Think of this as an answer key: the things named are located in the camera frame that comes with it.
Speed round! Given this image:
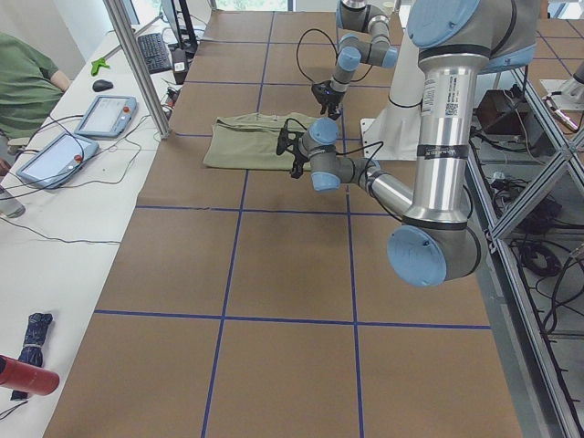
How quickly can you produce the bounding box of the green plastic clip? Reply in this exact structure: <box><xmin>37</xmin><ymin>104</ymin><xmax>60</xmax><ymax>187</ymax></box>
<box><xmin>90</xmin><ymin>57</ymin><xmax>110</xmax><ymax>77</ymax></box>

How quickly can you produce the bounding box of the olive green long-sleeve shirt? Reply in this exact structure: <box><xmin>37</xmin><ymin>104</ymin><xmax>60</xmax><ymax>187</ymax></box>
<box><xmin>203</xmin><ymin>112</ymin><xmax>316</xmax><ymax>171</ymax></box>

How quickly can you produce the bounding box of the teach pendant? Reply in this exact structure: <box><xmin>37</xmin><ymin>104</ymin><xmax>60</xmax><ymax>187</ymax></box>
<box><xmin>16</xmin><ymin>133</ymin><xmax>99</xmax><ymax>189</ymax></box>
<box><xmin>74</xmin><ymin>95</ymin><xmax>138</xmax><ymax>139</ymax></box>

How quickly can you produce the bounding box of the aluminium frame post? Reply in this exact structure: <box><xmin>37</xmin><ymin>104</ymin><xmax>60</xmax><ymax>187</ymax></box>
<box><xmin>103</xmin><ymin>0</ymin><xmax>171</xmax><ymax>140</ymax></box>

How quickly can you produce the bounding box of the person in green shirt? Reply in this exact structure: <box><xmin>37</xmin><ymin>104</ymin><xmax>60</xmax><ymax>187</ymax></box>
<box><xmin>1</xmin><ymin>33</ymin><xmax>70</xmax><ymax>140</ymax></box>

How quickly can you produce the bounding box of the near teach pendant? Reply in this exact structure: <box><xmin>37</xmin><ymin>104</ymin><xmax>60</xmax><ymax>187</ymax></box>
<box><xmin>16</xmin><ymin>133</ymin><xmax>99</xmax><ymax>189</ymax></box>

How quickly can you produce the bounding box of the red bottle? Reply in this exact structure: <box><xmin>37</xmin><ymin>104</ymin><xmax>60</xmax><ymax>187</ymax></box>
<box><xmin>1</xmin><ymin>356</ymin><xmax>60</xmax><ymax>396</ymax></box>

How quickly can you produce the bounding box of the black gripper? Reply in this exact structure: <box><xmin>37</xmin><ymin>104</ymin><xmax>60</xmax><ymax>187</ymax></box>
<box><xmin>276</xmin><ymin>128</ymin><xmax>309</xmax><ymax>179</ymax></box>
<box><xmin>311</xmin><ymin>80</ymin><xmax>345</xmax><ymax>120</ymax></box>

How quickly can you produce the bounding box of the folded dark blue umbrella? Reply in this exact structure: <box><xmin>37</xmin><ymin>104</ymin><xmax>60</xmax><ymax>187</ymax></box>
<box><xmin>9</xmin><ymin>312</ymin><xmax>55</xmax><ymax>402</ymax></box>

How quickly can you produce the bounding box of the black computer mouse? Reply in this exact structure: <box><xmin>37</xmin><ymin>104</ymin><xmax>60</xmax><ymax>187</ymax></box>
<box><xmin>92</xmin><ymin>79</ymin><xmax>113</xmax><ymax>92</ymax></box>

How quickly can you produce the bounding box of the black power adapter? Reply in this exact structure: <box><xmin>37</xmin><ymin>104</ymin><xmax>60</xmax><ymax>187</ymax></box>
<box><xmin>171</xmin><ymin>48</ymin><xmax>189</xmax><ymax>85</ymax></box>

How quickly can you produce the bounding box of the far teach pendant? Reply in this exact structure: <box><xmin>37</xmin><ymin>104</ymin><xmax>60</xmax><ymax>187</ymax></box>
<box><xmin>74</xmin><ymin>95</ymin><xmax>138</xmax><ymax>139</ymax></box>

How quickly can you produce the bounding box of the black keyboard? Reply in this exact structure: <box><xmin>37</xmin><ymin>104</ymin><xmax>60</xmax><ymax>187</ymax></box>
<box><xmin>137</xmin><ymin>33</ymin><xmax>172</xmax><ymax>74</ymax></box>

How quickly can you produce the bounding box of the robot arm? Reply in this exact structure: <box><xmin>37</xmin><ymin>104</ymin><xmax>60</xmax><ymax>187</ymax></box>
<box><xmin>311</xmin><ymin>0</ymin><xmax>398</xmax><ymax>120</ymax></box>
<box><xmin>276</xmin><ymin>1</ymin><xmax>539</xmax><ymax>287</ymax></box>

